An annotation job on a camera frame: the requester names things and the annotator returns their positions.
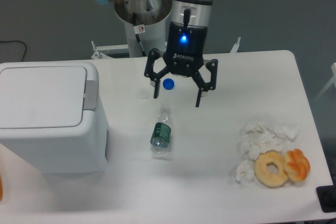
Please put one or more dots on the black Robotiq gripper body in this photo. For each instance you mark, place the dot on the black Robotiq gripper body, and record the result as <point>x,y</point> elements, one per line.
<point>184,51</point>

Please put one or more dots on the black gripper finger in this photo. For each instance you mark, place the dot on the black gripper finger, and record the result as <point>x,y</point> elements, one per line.
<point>155,77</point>
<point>212,67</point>

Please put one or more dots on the white trash can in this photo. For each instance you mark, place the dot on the white trash can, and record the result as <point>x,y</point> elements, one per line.
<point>52,115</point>

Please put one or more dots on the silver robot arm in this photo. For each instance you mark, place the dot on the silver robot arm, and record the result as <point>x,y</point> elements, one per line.
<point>185,12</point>

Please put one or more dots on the blue bottle cap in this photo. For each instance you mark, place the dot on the blue bottle cap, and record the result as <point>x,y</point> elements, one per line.
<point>168,84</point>

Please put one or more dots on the white bottle cap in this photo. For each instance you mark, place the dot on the white bottle cap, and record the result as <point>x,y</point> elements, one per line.
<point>143,95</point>

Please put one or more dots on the crumpled white tissue upper left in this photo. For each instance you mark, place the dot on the crumpled white tissue upper left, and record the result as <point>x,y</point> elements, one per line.
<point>255,126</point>

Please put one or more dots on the crumpled white tissue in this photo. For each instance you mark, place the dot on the crumpled white tissue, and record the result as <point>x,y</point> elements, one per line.
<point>255,126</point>
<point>244,173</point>
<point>254,145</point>
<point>286,132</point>

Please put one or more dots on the crumpled white tissue middle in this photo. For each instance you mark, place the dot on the crumpled white tissue middle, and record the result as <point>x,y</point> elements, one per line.
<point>254,145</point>

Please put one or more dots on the clear plastic bottle green label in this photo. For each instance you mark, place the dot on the clear plastic bottle green label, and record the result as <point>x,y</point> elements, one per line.
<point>160,141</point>

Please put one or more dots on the crumpled white tissue upper right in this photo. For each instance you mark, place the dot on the crumpled white tissue upper right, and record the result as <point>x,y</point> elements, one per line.
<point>286,132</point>

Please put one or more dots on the crumpled white tissue bottom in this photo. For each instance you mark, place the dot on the crumpled white tissue bottom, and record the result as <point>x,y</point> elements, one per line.
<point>244,173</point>

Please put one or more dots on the orange twisted bread roll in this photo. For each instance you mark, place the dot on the orange twisted bread roll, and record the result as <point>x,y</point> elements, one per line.
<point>296,165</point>

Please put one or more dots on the black device at edge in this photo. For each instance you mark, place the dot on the black device at edge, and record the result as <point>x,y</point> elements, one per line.
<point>326,197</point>

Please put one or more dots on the orange object at left edge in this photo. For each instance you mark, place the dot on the orange object at left edge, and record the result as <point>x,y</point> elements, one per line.
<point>1,189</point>

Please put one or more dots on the metal table bracket right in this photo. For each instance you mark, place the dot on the metal table bracket right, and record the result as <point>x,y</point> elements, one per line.
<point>236,45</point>

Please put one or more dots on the metal table bracket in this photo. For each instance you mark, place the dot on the metal table bracket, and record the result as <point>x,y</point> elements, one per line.
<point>113,51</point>
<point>236,45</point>

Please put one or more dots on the metal table bracket left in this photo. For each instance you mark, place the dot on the metal table bracket left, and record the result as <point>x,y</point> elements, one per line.
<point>113,51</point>

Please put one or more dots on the white frame at right edge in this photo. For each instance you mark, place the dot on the white frame at right edge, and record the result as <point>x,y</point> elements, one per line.
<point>330,82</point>

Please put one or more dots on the plain ring donut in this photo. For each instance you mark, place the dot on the plain ring donut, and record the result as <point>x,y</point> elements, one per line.
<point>269,169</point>

